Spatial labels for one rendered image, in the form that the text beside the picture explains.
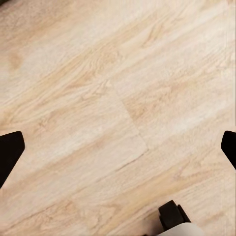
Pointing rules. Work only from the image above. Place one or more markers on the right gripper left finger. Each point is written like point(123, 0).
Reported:
point(12, 146)

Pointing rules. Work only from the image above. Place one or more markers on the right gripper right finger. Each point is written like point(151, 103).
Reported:
point(228, 145)

